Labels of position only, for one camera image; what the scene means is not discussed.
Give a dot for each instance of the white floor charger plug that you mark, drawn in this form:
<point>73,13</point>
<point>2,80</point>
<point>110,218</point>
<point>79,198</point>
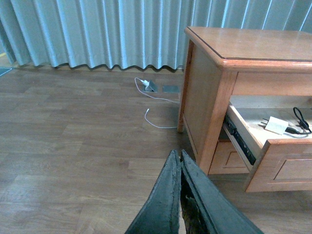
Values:
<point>145,83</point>

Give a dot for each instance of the wooden drawer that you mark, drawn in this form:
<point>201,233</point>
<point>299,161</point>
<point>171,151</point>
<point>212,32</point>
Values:
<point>226,160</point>
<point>276,162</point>

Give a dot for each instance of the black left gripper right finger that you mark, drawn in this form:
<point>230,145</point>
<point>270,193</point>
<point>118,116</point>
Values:
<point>205,209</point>

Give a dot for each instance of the open metal floor socket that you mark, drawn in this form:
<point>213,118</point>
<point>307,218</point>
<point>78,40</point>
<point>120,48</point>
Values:
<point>151,88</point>

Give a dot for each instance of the light wooden nightstand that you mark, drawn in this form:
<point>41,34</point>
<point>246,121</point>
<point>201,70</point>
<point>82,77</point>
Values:
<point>222,62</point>

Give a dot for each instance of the closed metal floor socket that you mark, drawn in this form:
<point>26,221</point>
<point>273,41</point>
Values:
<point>170,89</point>

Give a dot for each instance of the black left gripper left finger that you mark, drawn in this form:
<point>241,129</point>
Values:
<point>160,213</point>

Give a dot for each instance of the white charger adapter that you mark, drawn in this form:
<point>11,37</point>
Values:
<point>275,125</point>

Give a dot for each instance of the light blue curtain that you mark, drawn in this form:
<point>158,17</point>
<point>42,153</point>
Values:
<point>129,33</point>

